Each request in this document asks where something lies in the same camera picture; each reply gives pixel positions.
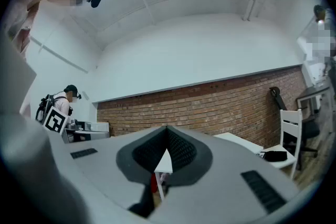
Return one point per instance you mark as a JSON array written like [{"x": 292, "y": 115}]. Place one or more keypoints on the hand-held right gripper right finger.
[{"x": 223, "y": 178}]

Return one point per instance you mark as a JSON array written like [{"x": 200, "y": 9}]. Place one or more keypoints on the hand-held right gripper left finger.
[{"x": 105, "y": 165}]

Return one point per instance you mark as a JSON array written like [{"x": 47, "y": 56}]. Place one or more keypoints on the red metal box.
[{"x": 153, "y": 183}]

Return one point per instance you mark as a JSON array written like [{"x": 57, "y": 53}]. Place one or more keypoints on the white desk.
[{"x": 94, "y": 131}]

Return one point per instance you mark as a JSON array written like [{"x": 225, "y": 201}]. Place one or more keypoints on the black flat case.
[{"x": 275, "y": 156}]

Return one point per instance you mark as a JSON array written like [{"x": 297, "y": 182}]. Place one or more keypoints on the white wooden chair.
[{"x": 290, "y": 123}]

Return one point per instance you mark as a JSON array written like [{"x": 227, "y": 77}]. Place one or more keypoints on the black office chair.
[{"x": 311, "y": 128}]

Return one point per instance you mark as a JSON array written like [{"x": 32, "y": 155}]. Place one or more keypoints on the dark-topped desk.
[{"x": 313, "y": 91}]

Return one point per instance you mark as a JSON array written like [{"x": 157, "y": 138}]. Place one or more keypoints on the person's pink shirt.
[{"x": 19, "y": 15}]

